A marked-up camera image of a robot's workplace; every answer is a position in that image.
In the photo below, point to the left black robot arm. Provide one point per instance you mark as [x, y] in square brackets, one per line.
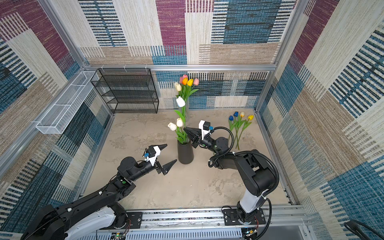
[100, 209]

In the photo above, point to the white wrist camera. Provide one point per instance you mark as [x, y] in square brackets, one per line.
[151, 154]
[205, 128]

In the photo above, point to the tulip bunch yellow orange pink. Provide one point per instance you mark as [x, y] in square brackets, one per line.
[190, 88]

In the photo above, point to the pink tulip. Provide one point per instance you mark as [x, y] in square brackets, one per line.
[184, 80]

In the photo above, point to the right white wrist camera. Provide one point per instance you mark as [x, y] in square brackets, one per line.
[205, 128]

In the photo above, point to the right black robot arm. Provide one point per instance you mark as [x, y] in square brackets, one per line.
[258, 173]

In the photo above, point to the tulip bunch blue yellow white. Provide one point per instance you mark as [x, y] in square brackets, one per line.
[239, 123]

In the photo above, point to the clear glass vase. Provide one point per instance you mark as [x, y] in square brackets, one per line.
[184, 110]

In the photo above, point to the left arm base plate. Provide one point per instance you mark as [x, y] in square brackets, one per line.
[129, 220]

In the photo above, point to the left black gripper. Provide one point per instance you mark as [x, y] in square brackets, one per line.
[165, 168]

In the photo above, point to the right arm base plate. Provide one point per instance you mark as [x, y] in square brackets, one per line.
[234, 217]

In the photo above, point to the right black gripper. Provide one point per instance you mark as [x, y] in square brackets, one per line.
[197, 135]

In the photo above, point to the dark cylindrical vase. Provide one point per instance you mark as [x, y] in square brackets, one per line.
[185, 153]

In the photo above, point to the black wire shelf rack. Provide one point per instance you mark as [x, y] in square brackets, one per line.
[127, 90]

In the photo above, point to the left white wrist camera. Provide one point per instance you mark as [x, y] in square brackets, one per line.
[151, 154]

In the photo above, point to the white wire mesh basket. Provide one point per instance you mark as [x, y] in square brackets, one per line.
[58, 117]

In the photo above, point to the aluminium frame crossbar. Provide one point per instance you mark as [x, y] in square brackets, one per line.
[189, 68]

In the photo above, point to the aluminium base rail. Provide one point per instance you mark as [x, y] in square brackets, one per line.
[287, 223]

